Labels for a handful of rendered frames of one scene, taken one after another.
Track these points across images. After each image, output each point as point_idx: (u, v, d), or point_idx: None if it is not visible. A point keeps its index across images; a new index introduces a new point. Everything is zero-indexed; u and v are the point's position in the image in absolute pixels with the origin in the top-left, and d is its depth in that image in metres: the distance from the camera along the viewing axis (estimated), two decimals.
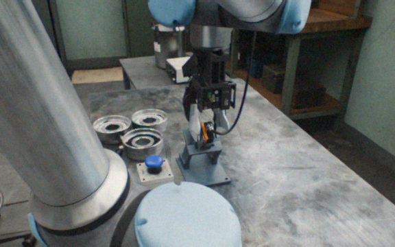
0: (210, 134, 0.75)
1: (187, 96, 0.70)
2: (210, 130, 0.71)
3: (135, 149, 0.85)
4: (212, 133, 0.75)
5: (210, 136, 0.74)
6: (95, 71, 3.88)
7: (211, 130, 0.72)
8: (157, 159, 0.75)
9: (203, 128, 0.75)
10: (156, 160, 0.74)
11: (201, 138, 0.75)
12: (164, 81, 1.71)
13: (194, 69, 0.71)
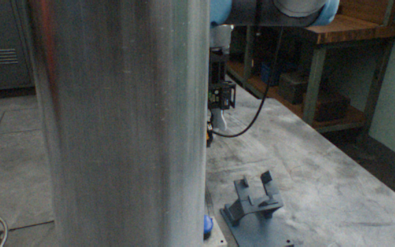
0: (208, 134, 0.75)
1: None
2: (208, 130, 0.71)
3: None
4: (210, 133, 0.75)
5: (208, 136, 0.74)
6: None
7: (210, 130, 0.71)
8: (206, 221, 0.60)
9: None
10: (206, 222, 0.60)
11: None
12: None
13: None
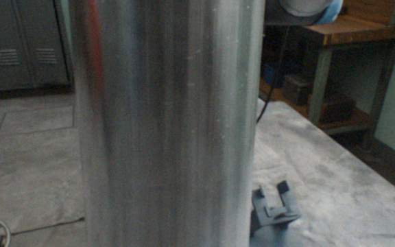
0: None
1: None
2: None
3: None
4: None
5: None
6: None
7: None
8: None
9: None
10: None
11: None
12: None
13: None
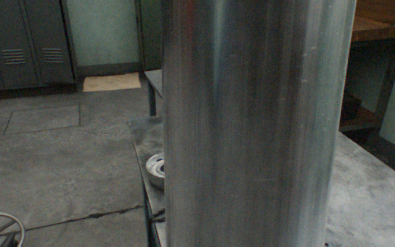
0: None
1: None
2: None
3: None
4: None
5: None
6: (107, 77, 3.73)
7: None
8: None
9: None
10: None
11: None
12: None
13: None
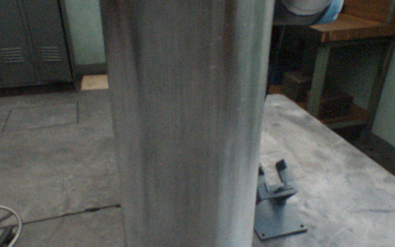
0: None
1: None
2: None
3: None
4: None
5: None
6: (105, 76, 3.77)
7: None
8: None
9: None
10: None
11: None
12: None
13: None
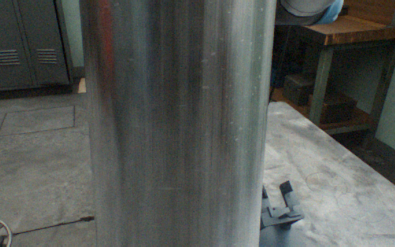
0: None
1: None
2: None
3: None
4: None
5: None
6: None
7: None
8: None
9: None
10: None
11: None
12: None
13: None
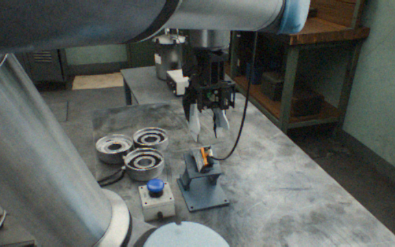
0: (209, 158, 0.78)
1: (187, 96, 0.70)
2: (209, 156, 0.74)
3: (137, 171, 0.88)
4: (211, 158, 0.78)
5: (209, 161, 0.77)
6: (96, 76, 3.91)
7: (210, 156, 0.74)
8: (158, 183, 0.78)
9: (203, 153, 0.78)
10: (158, 184, 0.77)
11: (201, 163, 0.78)
12: (164, 93, 1.73)
13: (193, 69, 0.71)
